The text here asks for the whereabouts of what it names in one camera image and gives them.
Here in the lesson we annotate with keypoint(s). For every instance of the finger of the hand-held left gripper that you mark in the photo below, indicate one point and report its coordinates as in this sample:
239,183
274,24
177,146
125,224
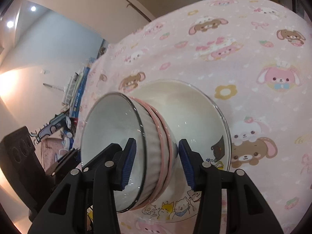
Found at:
65,162

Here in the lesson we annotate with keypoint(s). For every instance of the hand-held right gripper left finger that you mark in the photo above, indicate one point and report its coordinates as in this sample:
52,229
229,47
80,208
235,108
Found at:
128,165

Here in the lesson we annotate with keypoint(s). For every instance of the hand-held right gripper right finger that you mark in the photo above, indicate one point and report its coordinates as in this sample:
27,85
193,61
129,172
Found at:
186,165

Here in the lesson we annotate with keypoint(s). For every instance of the pink rimmed bowl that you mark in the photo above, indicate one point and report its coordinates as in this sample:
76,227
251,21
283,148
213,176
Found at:
161,165

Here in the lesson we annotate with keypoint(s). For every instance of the white dark rimmed bowl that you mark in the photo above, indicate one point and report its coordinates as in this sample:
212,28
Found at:
107,131

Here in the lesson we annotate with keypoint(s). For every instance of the white cat print plate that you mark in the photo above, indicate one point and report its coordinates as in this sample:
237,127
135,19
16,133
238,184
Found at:
190,107

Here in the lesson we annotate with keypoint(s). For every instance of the stack of books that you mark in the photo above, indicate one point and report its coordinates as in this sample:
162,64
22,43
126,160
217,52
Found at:
76,95

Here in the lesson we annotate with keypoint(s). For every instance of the grey metal rod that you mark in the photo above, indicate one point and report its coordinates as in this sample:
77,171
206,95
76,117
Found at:
53,86

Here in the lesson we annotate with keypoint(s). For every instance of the pink printed blanket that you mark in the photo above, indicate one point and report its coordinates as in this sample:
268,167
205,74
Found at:
243,65

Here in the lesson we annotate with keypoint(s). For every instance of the pair of brown shoes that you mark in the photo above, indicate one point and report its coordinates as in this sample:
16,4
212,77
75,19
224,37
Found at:
102,51

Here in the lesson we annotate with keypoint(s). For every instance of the round ceiling light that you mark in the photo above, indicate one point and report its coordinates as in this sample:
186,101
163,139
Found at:
33,8
9,24

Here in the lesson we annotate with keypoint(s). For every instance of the white wall socket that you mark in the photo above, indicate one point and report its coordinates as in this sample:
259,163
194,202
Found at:
45,72

